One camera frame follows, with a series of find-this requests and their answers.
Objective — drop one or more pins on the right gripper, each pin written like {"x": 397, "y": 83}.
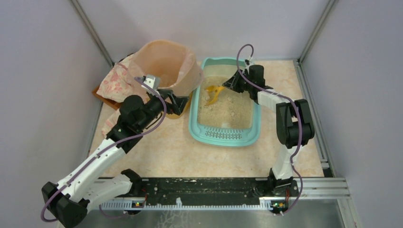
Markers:
{"x": 238, "y": 80}

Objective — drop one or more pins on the yellow trash bin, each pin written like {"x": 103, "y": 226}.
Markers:
{"x": 179, "y": 104}

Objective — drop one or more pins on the orange plastic bin liner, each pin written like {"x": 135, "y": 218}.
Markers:
{"x": 173, "y": 63}

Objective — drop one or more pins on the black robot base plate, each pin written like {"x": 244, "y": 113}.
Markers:
{"x": 210, "y": 191}

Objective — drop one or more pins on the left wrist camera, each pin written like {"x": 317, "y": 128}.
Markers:
{"x": 150, "y": 82}

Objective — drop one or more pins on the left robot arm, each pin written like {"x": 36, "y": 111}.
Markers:
{"x": 73, "y": 197}

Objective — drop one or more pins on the teal litter box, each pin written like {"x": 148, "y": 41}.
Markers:
{"x": 223, "y": 136}

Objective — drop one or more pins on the cat litter sand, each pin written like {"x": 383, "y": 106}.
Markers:
{"x": 231, "y": 110}

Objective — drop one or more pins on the yellow litter scoop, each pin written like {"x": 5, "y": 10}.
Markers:
{"x": 213, "y": 92}

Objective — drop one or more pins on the brown wooden tray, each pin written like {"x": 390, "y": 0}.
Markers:
{"x": 113, "y": 104}

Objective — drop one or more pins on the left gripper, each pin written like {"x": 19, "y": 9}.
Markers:
{"x": 169, "y": 98}

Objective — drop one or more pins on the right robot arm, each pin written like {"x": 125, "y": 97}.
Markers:
{"x": 294, "y": 126}

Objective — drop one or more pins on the pink patterned cloth bag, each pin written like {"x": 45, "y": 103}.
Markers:
{"x": 118, "y": 83}

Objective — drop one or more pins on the aluminium frame rail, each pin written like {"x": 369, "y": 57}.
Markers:
{"x": 309, "y": 189}

